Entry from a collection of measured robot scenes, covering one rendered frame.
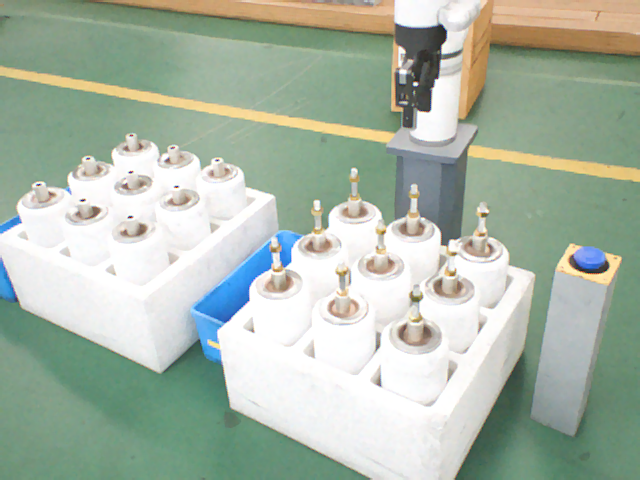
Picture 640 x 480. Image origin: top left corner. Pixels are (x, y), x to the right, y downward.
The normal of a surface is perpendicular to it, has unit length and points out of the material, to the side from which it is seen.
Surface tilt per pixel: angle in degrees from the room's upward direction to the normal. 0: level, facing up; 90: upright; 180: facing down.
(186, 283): 90
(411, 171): 90
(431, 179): 90
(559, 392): 90
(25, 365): 0
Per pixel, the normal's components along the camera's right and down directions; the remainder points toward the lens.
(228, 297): 0.84, 0.24
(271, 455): -0.05, -0.82
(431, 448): -0.54, 0.50
